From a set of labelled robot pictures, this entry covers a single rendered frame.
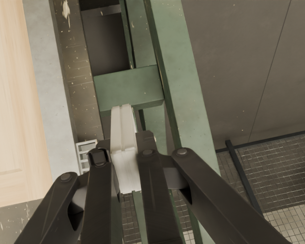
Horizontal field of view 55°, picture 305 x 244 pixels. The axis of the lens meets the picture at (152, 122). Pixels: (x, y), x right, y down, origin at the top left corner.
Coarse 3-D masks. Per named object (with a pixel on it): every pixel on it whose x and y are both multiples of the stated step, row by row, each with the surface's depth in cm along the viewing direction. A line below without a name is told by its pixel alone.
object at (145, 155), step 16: (144, 160) 16; (160, 160) 15; (144, 176) 14; (160, 176) 14; (144, 192) 13; (160, 192) 13; (144, 208) 12; (160, 208) 12; (160, 224) 11; (176, 224) 11; (160, 240) 11; (176, 240) 10
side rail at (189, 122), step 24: (144, 0) 65; (168, 0) 56; (168, 24) 56; (168, 48) 55; (168, 72) 55; (192, 72) 55; (168, 96) 57; (192, 96) 54; (192, 120) 54; (192, 144) 53; (216, 168) 53; (192, 216) 58
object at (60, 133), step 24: (24, 0) 56; (48, 0) 57; (48, 24) 56; (48, 48) 55; (48, 72) 55; (48, 96) 54; (48, 120) 54; (72, 120) 56; (48, 144) 53; (72, 144) 54; (72, 168) 53
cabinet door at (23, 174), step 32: (0, 0) 58; (0, 32) 58; (0, 64) 57; (32, 64) 57; (0, 96) 56; (32, 96) 56; (0, 128) 56; (32, 128) 56; (0, 160) 55; (32, 160) 55; (0, 192) 54; (32, 192) 54
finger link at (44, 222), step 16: (64, 176) 15; (48, 192) 14; (64, 192) 14; (48, 208) 13; (64, 208) 14; (32, 224) 13; (48, 224) 12; (64, 224) 13; (80, 224) 15; (16, 240) 12; (32, 240) 12; (48, 240) 12; (64, 240) 13
